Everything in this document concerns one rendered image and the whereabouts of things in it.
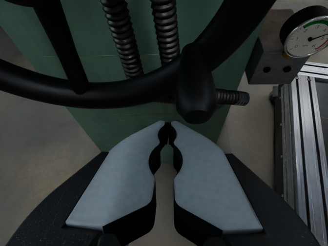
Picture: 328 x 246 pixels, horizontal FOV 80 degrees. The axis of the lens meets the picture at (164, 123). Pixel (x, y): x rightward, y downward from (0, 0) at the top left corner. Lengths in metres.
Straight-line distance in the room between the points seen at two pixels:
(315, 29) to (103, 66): 0.35
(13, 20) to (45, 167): 0.74
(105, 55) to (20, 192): 0.80
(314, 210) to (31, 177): 1.05
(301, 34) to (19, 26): 0.44
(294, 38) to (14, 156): 1.13
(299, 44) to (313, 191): 0.49
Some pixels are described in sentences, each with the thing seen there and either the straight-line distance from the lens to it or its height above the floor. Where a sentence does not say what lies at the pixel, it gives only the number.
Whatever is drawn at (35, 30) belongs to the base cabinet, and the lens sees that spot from 0.43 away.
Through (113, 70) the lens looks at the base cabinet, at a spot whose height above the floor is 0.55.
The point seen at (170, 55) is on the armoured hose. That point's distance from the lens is 0.23.
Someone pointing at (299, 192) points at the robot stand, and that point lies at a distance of 0.72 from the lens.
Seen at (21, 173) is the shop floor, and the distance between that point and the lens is 1.11.
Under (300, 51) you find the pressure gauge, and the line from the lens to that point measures 0.36.
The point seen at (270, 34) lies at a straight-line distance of 0.41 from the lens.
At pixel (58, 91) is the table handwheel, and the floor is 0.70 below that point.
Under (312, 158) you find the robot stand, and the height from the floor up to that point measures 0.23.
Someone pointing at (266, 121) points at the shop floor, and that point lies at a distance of 1.08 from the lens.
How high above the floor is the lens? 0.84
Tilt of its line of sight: 58 degrees down
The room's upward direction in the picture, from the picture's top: 6 degrees counter-clockwise
